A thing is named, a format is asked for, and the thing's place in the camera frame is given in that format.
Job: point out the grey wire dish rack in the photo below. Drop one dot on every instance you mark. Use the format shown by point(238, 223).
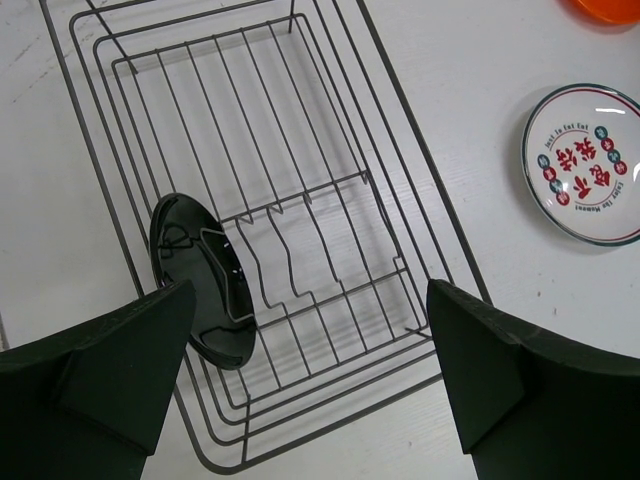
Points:
point(288, 122)

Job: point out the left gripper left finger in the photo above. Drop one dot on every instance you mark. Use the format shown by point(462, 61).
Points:
point(90, 401)

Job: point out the white plate red characters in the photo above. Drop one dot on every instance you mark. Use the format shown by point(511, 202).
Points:
point(580, 160)

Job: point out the orange plate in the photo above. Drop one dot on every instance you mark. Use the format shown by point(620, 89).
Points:
point(612, 12)

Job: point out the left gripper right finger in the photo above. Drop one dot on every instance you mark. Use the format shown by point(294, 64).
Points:
point(529, 403)

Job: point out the black plate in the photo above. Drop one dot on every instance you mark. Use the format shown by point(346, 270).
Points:
point(187, 243)

